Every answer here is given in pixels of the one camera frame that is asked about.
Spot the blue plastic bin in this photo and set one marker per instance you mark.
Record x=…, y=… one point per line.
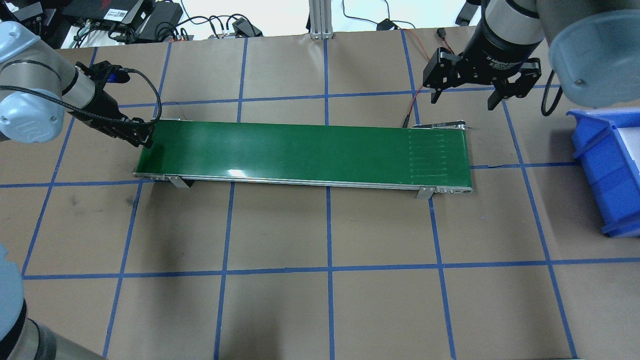
x=606, y=145

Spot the aluminium frame post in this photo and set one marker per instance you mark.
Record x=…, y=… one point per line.
x=320, y=20

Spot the black power adapter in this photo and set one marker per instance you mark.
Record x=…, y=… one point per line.
x=161, y=22

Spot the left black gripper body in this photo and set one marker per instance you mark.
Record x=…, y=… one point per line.
x=103, y=107

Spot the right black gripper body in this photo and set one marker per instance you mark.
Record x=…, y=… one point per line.
x=496, y=54

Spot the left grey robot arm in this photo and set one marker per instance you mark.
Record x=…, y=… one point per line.
x=38, y=88

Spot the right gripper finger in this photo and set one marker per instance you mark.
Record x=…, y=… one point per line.
x=442, y=72
x=529, y=74

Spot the green conveyor belt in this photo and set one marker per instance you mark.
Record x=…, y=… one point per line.
x=429, y=160

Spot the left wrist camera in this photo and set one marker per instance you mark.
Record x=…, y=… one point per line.
x=104, y=73

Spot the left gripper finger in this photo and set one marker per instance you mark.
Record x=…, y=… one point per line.
x=140, y=133

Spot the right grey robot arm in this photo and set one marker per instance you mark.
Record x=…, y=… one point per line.
x=593, y=48

